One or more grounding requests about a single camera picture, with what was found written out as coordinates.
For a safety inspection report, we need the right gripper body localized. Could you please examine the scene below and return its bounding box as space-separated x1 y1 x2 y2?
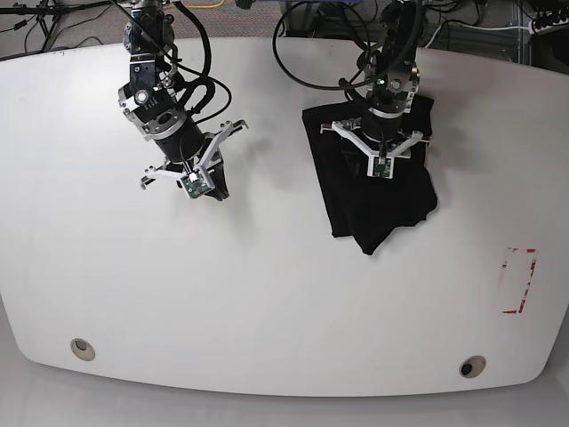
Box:
153 125 220 174

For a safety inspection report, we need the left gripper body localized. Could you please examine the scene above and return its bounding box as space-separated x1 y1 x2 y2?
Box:
359 110 405 156

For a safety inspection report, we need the black T-shirt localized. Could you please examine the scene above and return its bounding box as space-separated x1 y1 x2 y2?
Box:
302 102 438 255

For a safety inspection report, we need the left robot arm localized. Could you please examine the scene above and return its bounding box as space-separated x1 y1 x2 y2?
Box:
354 1 425 154

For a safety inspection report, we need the white power strip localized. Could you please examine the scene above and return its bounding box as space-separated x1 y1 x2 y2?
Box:
529 11 568 35

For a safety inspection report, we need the black tripod stand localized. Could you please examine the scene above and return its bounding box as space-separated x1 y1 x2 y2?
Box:
1 1 112 52

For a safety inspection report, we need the red tape rectangle marking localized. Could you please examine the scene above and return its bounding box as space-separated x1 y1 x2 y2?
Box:
497 247 537 315

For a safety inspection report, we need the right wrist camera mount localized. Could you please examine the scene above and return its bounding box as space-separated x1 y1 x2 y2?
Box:
137 118 250 200

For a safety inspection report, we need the left table cable grommet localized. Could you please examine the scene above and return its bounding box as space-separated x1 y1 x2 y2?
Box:
70 338 96 362

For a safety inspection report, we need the table cable grommet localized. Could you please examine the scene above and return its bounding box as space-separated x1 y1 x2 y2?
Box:
70 338 96 362
459 355 486 379

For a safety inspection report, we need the right table cable grommet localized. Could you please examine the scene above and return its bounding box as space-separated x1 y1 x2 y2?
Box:
459 355 486 379

